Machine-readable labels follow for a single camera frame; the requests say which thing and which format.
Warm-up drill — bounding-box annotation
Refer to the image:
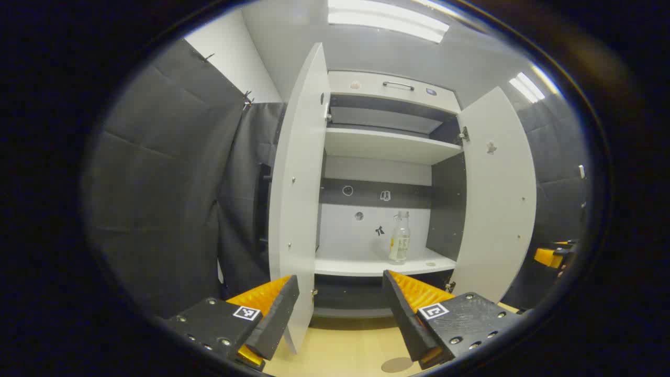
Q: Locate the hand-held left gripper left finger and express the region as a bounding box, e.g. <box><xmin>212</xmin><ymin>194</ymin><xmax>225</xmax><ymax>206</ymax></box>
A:
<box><xmin>166</xmin><ymin>275</ymin><xmax>300</xmax><ymax>372</ymax></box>

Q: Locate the white cabinet shelf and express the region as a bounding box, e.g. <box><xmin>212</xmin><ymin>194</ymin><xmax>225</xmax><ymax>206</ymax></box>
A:
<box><xmin>323</xmin><ymin>127</ymin><xmax>464</xmax><ymax>166</ymax></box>
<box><xmin>314</xmin><ymin>246</ymin><xmax>457</xmax><ymax>277</ymax></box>

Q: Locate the white cabinet door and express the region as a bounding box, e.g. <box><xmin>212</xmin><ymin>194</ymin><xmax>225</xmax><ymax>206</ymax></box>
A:
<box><xmin>268</xmin><ymin>43</ymin><xmax>331</xmax><ymax>354</ymax></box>
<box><xmin>449</xmin><ymin>86</ymin><xmax>538</xmax><ymax>304</ymax></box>

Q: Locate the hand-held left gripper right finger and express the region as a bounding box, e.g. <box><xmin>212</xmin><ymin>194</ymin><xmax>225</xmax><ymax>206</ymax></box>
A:
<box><xmin>382</xmin><ymin>270</ymin><xmax>524</xmax><ymax>370</ymax></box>

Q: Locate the small ceiling light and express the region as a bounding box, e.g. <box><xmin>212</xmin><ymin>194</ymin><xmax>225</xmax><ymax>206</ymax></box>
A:
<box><xmin>509</xmin><ymin>72</ymin><xmax>546</xmax><ymax>104</ymax></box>

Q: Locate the black quilted cloth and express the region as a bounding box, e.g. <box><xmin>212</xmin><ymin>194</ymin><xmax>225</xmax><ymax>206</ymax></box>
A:
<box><xmin>84</xmin><ymin>39</ymin><xmax>248</xmax><ymax>320</ymax></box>
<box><xmin>502</xmin><ymin>97</ymin><xmax>593</xmax><ymax>311</ymax></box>

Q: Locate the clear glass bottle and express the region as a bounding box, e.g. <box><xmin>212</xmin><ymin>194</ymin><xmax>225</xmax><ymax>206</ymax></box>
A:
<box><xmin>388</xmin><ymin>210</ymin><xmax>411</xmax><ymax>263</ymax></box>

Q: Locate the black door handle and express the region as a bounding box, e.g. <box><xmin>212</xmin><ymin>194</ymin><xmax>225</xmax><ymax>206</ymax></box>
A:
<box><xmin>255</xmin><ymin>163</ymin><xmax>273</xmax><ymax>253</ymax></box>

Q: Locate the black backdrop cloth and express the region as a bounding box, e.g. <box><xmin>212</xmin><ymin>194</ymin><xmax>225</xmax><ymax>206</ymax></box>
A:
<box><xmin>217</xmin><ymin>101</ymin><xmax>287</xmax><ymax>299</ymax></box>

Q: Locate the round brown coaster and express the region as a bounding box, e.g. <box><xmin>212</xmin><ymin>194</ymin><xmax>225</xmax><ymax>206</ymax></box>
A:
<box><xmin>381</xmin><ymin>357</ymin><xmax>414</xmax><ymax>373</ymax></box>

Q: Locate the white and grey cabinet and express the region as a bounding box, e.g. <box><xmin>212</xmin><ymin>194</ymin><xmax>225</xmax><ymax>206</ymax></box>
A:
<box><xmin>313</xmin><ymin>70</ymin><xmax>467</xmax><ymax>319</ymax></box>

